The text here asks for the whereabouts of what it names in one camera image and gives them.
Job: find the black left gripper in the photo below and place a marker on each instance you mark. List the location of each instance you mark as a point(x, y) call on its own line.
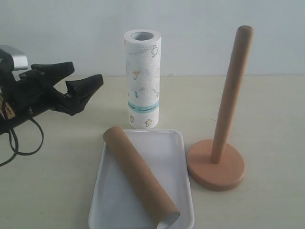
point(34, 93)

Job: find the white printed paper towel roll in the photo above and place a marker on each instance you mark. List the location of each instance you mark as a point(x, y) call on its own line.
point(142, 52)

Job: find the brown cardboard tube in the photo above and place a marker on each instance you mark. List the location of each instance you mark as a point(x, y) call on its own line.
point(155, 200)

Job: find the wooden paper towel holder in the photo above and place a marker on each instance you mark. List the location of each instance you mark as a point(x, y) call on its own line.
point(213, 163)

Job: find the white rectangular tray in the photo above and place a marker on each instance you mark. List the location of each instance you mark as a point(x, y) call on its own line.
point(114, 204)

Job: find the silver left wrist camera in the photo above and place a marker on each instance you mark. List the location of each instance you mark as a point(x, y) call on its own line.
point(12, 59)

